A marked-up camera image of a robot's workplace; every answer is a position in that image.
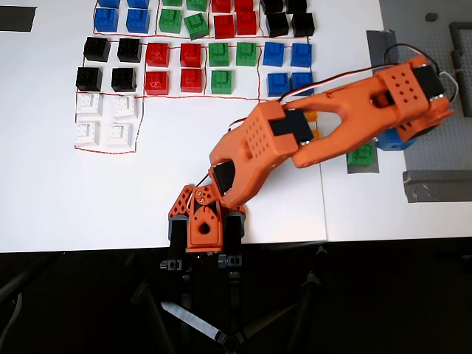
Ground grey square tape marker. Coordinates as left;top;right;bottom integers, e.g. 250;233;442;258
346;150;380;175

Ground black tape rectangle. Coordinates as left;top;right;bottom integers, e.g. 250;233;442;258
0;6;38;32

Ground straight grey lego wall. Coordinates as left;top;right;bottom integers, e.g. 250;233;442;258
455;69;472;118

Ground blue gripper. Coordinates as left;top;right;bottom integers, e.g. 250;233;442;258
375;125;418;152

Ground grey duct tape strip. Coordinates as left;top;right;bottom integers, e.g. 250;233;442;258
402;170;472;204
366;29;403;73

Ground wrist servo cable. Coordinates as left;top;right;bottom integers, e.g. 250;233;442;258
383;44;461;104

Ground white lego block stack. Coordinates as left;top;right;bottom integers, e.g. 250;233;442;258
105;122;133;148
76;92;104;116
110;94;138;119
73;120;101;145

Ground black grey table clamp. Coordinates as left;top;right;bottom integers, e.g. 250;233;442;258
167;215;189;272
218;212;247;268

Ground forearm servo cable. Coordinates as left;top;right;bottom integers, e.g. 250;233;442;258
226;66;381;133

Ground black tripod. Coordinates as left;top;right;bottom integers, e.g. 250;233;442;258
125;245;329;354

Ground grey lego baseplate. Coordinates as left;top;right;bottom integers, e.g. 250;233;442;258
378;0;472;181

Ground L-shaped grey lego wall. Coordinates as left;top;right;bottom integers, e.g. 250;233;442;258
448;21;472;69

